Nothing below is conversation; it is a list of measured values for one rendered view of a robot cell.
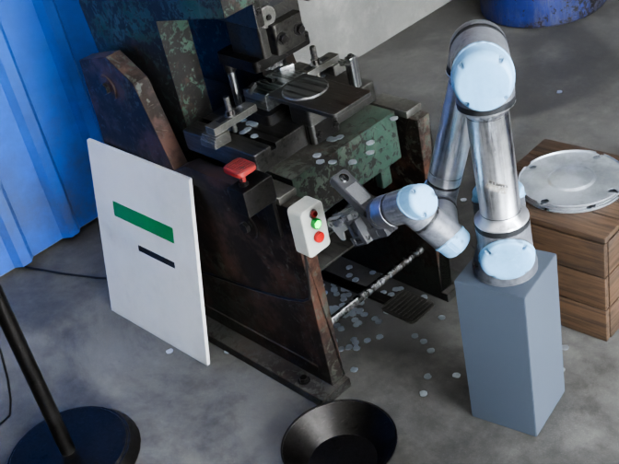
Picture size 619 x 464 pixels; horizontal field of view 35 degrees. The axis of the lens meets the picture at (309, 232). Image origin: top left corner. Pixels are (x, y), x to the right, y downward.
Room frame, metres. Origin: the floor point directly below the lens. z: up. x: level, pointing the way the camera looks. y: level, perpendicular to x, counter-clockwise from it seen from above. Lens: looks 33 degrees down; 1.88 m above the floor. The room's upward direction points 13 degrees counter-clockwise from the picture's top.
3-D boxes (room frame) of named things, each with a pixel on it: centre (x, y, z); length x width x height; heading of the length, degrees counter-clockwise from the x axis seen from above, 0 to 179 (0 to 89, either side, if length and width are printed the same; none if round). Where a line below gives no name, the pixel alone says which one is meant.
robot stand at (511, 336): (1.84, -0.43, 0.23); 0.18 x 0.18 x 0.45; 48
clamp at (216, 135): (2.33, 0.14, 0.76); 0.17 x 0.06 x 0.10; 127
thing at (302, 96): (2.30, -0.10, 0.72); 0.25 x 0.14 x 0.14; 37
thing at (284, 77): (2.43, 0.00, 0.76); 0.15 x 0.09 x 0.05; 127
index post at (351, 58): (2.44, -0.21, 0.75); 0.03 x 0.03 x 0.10; 37
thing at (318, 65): (2.54, -0.13, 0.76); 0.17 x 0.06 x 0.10; 127
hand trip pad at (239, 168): (2.05, 0.13, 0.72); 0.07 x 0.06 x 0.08; 37
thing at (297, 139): (2.44, 0.01, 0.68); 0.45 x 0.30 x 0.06; 127
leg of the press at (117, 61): (2.38, 0.30, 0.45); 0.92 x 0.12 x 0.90; 37
